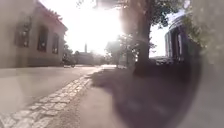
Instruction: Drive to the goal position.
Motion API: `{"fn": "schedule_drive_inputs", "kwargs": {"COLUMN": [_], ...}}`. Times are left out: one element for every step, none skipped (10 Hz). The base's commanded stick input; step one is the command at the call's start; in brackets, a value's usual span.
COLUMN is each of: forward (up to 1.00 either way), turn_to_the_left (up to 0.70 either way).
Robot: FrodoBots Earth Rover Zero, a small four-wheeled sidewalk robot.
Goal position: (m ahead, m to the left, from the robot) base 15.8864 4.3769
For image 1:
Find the group of trees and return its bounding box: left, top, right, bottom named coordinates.
left=104, top=34, right=138, bottom=68

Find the building with chimney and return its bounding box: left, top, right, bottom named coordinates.
left=73, top=43, right=102, bottom=66

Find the big tree with dark trunk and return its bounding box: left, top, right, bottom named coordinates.
left=76, top=0, right=188, bottom=77

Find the dark car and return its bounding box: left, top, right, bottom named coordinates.
left=60, top=57, right=77, bottom=69

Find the brown dirt path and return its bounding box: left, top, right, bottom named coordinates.
left=46, top=64, right=224, bottom=128

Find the grey building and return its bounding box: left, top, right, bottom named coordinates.
left=164, top=13, right=202, bottom=66

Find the cobblestone strip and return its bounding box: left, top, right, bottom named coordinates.
left=0, top=68, right=102, bottom=128

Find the pale building with dark windows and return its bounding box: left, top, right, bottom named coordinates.
left=0, top=0, right=69, bottom=70

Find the grey asphalt road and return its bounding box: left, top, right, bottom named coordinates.
left=0, top=64, right=101, bottom=116

